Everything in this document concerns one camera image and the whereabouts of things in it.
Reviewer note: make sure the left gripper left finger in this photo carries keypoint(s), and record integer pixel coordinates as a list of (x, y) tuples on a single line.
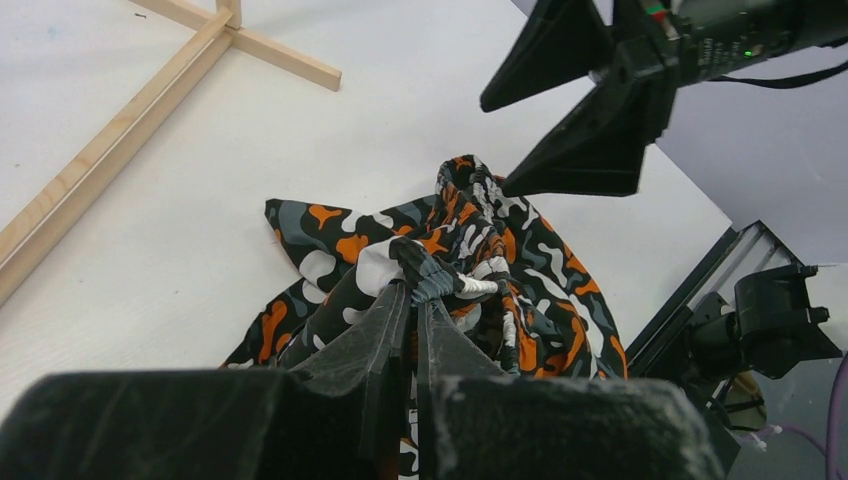
[(338, 415)]

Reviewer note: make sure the wooden clothes rack frame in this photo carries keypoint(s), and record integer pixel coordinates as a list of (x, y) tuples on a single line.
[(35, 231)]

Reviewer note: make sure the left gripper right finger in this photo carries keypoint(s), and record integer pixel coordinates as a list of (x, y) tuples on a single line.
[(478, 422)]

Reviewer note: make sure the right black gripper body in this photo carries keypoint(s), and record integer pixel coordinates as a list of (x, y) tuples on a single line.
[(668, 45)]

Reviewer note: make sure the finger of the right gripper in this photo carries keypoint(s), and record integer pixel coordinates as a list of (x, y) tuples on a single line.
[(598, 149), (562, 40)]

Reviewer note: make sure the orange camouflage shorts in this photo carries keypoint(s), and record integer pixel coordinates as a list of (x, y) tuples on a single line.
[(507, 280)]

